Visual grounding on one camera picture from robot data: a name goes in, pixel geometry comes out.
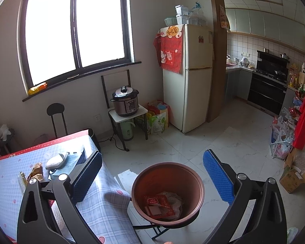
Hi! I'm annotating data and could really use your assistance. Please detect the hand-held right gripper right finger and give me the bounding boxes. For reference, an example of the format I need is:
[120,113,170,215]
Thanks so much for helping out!
[202,149,288,244]

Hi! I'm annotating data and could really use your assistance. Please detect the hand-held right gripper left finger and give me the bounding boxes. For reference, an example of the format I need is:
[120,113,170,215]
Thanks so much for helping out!
[17,150,103,244]

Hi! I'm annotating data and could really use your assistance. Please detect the light blue packet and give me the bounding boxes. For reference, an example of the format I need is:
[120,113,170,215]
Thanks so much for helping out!
[51,149,88,176]

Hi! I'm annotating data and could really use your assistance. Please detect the white packet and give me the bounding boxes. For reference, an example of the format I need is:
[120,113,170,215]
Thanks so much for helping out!
[45,152,69,170]

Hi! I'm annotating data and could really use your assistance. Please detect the brown plastic bucket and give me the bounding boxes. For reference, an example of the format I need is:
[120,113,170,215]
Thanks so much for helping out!
[131,162,205,228]

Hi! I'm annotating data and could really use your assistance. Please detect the brown wrapper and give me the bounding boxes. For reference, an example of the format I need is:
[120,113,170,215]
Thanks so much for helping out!
[28,163,44,182]

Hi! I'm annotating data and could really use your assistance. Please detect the plaid blue tablecloth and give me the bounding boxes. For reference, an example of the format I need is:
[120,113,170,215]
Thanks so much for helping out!
[0,133,143,244]

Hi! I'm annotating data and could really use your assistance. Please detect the black bin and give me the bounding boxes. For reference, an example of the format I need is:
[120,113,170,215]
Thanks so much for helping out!
[88,128,101,151]

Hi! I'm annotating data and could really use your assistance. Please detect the clear plastic bag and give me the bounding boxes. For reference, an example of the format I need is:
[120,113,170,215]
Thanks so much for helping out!
[164,191,184,219]

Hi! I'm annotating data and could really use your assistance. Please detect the green thermos jug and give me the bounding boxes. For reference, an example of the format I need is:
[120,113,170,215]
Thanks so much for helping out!
[118,121,137,142]

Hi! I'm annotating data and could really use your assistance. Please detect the red food packet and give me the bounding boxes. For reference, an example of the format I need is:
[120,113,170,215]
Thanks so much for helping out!
[144,194,174,220]

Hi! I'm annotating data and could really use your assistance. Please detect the open cardboard box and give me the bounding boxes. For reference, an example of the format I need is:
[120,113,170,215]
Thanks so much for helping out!
[279,167,305,194]

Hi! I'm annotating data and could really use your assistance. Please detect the black round stool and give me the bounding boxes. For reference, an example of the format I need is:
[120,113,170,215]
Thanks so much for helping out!
[46,103,68,139]

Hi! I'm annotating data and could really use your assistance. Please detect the pile of plastic bags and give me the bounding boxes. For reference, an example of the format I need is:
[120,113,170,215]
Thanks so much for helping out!
[269,107,299,161]

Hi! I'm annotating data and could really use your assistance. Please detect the yellow green bag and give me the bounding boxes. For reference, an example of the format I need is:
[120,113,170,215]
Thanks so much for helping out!
[142,112,153,134]

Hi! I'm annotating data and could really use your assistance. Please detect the green white rice bag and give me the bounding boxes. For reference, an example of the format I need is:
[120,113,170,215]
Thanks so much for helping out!
[150,113,168,134]

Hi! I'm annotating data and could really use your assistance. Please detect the black folding stool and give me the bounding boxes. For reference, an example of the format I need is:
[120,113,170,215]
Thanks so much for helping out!
[128,198,174,241]

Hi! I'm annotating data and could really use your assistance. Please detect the electric pressure cooker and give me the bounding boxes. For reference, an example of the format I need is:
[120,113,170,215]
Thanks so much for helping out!
[110,86,140,117]

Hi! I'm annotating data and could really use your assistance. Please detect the flat cardboard box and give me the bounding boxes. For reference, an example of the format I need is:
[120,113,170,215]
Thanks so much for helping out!
[285,149,305,174]

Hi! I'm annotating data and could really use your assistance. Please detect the white top side table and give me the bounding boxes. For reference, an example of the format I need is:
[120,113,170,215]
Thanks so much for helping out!
[107,104,149,151]

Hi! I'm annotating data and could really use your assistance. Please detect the dark low stool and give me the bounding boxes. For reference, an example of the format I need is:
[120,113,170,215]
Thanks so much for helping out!
[0,126,16,159]

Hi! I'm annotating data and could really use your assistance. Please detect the red shopping bag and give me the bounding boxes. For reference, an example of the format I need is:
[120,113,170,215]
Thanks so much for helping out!
[147,100,171,128]

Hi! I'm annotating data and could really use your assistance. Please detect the pale green plastic bag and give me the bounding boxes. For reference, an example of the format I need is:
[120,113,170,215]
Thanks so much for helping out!
[286,227,299,244]

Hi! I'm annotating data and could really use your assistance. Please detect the white plastic bag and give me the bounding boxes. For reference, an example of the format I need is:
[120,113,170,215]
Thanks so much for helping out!
[0,124,12,142]

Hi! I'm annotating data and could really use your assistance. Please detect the grey kitchen counter cabinet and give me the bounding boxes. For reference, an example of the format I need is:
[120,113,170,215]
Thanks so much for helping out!
[225,63,255,101]

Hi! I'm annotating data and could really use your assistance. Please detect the black stove unit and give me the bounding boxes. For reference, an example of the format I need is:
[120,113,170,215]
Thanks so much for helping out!
[247,70,288,116]

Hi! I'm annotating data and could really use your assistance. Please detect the cream two door fridge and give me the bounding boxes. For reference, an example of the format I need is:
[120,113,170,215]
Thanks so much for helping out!
[163,23,214,134]

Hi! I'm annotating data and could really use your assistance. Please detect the black windowsill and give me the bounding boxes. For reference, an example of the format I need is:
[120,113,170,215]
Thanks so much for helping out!
[22,61,142,103]

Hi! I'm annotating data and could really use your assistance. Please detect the yellow snack packet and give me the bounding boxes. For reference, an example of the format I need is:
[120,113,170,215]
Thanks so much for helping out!
[28,82,48,96]

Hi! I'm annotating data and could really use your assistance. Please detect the row of bottles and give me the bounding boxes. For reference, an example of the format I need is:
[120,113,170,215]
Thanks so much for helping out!
[288,61,305,100]

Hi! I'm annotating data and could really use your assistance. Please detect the black range hood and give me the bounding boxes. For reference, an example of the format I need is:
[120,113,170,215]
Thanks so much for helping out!
[257,50,291,77]

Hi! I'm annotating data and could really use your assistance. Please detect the red printed fridge cloth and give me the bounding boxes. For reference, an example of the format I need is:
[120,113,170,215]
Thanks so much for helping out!
[154,25,184,74]

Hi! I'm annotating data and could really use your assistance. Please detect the black framed window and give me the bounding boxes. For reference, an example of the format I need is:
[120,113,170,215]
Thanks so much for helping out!
[20,0,136,87]

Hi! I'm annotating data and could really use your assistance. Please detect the pale green upper cabinets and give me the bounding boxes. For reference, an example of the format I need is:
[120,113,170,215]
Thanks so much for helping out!
[225,8,305,55]

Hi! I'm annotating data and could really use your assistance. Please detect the clear crumpled plastic bags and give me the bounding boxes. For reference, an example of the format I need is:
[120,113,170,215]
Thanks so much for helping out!
[188,1,208,26]

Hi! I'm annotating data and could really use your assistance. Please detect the stack of clear containers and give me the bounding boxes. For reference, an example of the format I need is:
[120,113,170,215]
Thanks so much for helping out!
[175,4,190,25]

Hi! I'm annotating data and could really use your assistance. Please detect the black power cable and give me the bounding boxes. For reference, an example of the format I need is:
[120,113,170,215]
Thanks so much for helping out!
[99,122,130,151]

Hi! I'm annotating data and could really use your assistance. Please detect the folded black frame chair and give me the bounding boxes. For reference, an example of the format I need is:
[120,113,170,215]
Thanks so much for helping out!
[101,69,132,110]

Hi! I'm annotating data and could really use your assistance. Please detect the wooden door frame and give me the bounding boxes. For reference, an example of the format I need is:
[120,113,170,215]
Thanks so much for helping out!
[208,0,228,124]

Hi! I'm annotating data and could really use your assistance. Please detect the hanging wall calendar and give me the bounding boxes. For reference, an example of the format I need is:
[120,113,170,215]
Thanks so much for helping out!
[219,4,231,30]

